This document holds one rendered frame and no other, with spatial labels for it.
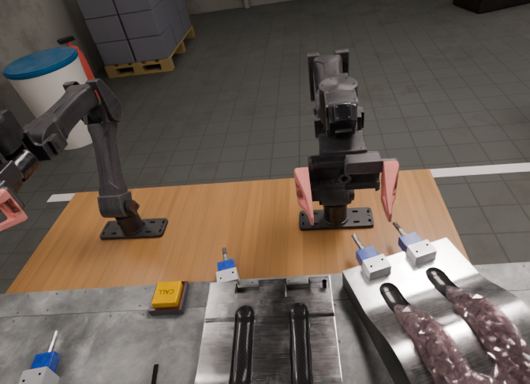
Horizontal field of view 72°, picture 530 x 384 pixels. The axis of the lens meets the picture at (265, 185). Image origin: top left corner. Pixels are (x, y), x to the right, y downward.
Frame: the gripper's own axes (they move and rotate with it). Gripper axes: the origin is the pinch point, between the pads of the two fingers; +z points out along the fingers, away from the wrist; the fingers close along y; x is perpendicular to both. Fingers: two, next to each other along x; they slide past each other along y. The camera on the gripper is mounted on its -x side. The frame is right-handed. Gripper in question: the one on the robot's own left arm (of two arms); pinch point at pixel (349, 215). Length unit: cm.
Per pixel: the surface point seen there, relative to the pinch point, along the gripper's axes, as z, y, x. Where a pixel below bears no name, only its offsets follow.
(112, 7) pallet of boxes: -371, -211, 49
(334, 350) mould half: 2.9, -2.9, 31.6
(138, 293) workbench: -15, -51, 40
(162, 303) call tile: -10, -42, 37
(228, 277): -15.4, -26.2, 34.9
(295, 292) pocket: -10.7, -10.4, 33.9
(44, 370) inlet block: 6, -61, 35
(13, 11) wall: -312, -276, 28
